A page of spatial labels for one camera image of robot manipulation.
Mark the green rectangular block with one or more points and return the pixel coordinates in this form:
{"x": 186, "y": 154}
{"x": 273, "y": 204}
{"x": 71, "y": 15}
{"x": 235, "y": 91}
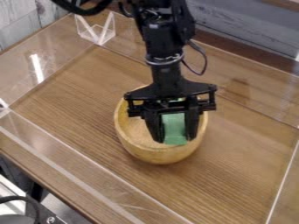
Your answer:
{"x": 174, "y": 129}

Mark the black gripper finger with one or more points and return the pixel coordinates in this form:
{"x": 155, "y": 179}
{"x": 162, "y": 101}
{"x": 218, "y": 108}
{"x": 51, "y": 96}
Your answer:
{"x": 191, "y": 119}
{"x": 154, "y": 125}

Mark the brown wooden bowl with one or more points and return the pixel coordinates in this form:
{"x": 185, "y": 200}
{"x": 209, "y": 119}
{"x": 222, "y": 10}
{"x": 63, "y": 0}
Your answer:
{"x": 139, "y": 144}

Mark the black metal table bracket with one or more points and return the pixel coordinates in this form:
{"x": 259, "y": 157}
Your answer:
{"x": 47, "y": 216}

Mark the clear acrylic corner bracket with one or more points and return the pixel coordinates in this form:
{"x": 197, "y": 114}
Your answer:
{"x": 98, "y": 34}

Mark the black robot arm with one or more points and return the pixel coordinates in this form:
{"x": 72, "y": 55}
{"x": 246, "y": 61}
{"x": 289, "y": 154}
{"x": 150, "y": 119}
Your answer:
{"x": 167, "y": 28}

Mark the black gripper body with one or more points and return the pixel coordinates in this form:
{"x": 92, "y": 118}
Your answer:
{"x": 171, "y": 93}

